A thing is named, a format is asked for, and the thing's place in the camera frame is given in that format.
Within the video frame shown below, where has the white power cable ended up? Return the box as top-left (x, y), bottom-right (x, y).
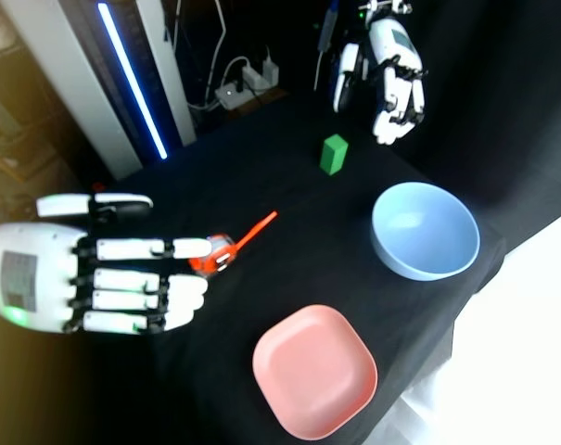
top-left (186, 0), bottom-right (254, 111)

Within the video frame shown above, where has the white plug adapter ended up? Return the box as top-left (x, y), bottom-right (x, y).
top-left (260, 44), bottom-right (281, 83)

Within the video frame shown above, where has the light blue bowl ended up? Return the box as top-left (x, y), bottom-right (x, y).
top-left (370, 181), bottom-right (481, 282)

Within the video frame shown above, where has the black tablecloth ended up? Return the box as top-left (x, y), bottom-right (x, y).
top-left (70, 90), bottom-right (508, 445)

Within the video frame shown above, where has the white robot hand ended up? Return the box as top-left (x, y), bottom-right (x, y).
top-left (330, 17), bottom-right (429, 146)
top-left (0, 192), bottom-right (213, 336)

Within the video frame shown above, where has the white pillar with blue light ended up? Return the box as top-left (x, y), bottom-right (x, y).
top-left (1, 0), bottom-right (198, 182)

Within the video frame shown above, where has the green block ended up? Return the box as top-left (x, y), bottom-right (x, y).
top-left (318, 133), bottom-right (350, 176)

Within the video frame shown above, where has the white power strip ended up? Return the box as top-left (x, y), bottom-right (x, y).
top-left (214, 64), bottom-right (281, 111)

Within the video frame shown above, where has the pink square plate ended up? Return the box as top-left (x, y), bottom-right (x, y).
top-left (251, 304), bottom-right (379, 441)

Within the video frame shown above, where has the orange handled tool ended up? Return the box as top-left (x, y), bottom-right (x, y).
top-left (188, 210), bottom-right (279, 279)

